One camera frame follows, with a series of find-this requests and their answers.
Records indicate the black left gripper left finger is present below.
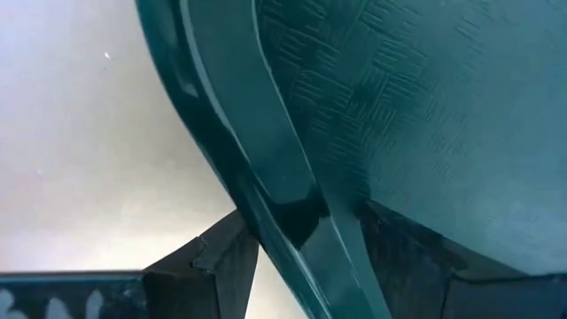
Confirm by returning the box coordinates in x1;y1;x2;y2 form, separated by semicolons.
142;210;260;319

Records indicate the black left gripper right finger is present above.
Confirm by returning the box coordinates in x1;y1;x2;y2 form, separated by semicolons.
361;199;469;319

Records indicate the dark green plastic tray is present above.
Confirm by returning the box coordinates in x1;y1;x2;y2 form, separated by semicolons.
135;0;567;319

